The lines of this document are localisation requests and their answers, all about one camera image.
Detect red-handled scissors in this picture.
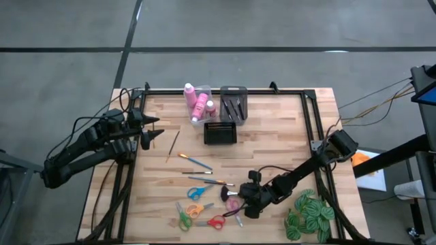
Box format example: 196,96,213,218
194,214,226,231

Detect white paper roll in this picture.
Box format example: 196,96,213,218
394,179,425,200

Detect clear plastic bin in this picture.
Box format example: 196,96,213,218
183,84,217,127

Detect green-handled scissors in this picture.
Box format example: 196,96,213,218
175,201,193,232

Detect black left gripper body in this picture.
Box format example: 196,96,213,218
125,108,142,144

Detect large black-handled powder brush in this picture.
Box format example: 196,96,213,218
220,185,241,203

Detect white paper sheet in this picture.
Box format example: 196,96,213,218
354,149,388,192

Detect green striped potted plant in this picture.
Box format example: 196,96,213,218
284,189,336,244

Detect brown paintbrush gold ferrule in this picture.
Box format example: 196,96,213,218
166,131,181,163

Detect black camera cable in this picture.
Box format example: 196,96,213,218
257,165,294,175

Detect blue-handled paintbrush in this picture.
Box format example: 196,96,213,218
187,176,226,184
178,152,213,171

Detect grey metal cart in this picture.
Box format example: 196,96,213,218
0,149,45,245

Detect yellow floor cable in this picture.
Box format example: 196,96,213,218
339,77,415,127

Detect monitor with blue screen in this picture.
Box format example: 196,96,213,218
411,80,436,106

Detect orange-handled scissors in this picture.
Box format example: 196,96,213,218
185,202,215,219

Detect black table frame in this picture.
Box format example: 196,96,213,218
81,81,369,244

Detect pink paint bottle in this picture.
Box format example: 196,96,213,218
191,93,209,123
183,82,198,109

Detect grey translucent plastic bin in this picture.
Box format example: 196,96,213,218
219,85,249,126

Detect black stand beam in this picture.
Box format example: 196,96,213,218
352,134,432,179

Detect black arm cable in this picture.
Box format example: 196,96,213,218
46,87,142,161

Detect orange object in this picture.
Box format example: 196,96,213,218
352,152,372,167

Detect blue-handled scissors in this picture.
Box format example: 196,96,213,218
187,184,215,201

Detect brown cable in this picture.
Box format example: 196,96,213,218
91,159,116,232

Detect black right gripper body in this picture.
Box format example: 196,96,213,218
247,185,273,208

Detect pink-handled scissors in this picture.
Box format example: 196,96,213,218
225,198,244,228

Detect black mesh plastic basket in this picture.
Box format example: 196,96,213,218
203,121,238,146

